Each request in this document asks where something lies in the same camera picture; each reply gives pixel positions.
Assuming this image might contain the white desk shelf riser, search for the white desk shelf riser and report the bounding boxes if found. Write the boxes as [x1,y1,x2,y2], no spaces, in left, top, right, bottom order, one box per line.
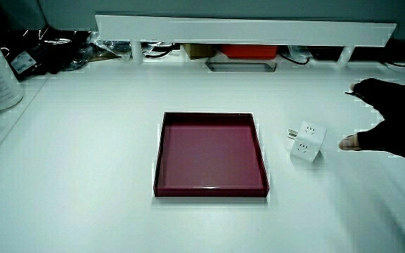
[94,14,398,67]

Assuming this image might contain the black plastic bag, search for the black plastic bag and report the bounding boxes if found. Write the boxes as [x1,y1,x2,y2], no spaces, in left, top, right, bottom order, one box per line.
[0,25,93,81]

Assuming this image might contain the dark red square tray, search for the dark red square tray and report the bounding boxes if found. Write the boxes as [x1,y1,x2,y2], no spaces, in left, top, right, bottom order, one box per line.
[153,111,271,198]

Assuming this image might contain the person's right hand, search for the person's right hand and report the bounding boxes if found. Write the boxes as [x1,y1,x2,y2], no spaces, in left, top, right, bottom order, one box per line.
[338,77,405,163]

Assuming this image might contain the black cable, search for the black cable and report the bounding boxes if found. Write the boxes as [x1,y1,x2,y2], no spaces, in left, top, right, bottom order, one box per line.
[278,51,311,66]

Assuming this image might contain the clear plastic bag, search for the clear plastic bag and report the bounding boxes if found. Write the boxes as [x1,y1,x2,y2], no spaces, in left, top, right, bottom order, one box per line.
[86,31,133,63]

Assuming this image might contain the white cube socket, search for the white cube socket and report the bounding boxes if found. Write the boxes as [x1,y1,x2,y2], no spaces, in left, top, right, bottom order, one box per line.
[287,120,328,163]

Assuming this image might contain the brown cardboard box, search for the brown cardboard box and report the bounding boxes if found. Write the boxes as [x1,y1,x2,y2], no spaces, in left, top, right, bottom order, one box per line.
[181,43,217,60]

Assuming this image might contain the orange box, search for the orange box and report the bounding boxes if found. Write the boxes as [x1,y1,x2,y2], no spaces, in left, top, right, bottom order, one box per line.
[219,44,280,60]

